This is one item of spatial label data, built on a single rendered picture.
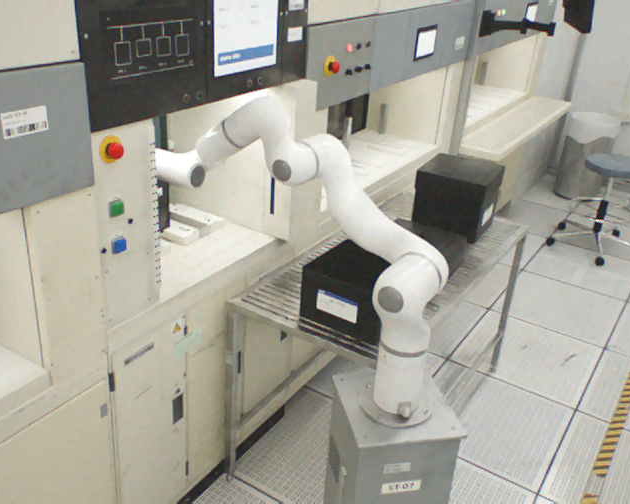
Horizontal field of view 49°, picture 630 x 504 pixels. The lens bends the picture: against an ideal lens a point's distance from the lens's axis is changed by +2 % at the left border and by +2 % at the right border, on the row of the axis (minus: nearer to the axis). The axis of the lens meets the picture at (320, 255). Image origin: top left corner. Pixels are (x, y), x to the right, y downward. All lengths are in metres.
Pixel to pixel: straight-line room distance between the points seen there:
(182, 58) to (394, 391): 0.99
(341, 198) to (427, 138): 2.04
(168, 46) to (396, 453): 1.14
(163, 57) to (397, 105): 2.05
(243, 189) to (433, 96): 1.45
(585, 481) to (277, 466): 1.18
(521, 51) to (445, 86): 1.50
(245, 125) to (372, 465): 0.89
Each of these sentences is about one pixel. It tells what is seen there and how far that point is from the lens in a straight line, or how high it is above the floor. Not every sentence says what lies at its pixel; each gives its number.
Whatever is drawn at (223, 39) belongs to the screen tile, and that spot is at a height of 1.56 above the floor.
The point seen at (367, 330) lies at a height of 0.81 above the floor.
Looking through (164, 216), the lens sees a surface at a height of 1.00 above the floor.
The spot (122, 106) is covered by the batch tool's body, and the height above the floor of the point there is 1.45.
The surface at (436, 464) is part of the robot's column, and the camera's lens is 1.82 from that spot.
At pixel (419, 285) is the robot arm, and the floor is 1.16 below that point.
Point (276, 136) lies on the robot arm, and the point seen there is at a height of 1.41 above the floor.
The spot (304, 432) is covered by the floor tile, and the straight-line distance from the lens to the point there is 2.86.
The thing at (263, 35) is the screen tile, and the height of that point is 1.56.
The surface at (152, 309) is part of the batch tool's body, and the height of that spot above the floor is 0.86.
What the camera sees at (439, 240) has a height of 0.86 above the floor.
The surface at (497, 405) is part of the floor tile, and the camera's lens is 3.18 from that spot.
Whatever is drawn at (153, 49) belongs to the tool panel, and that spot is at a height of 1.56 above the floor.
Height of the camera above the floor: 1.88
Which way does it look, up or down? 26 degrees down
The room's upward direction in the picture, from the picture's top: 4 degrees clockwise
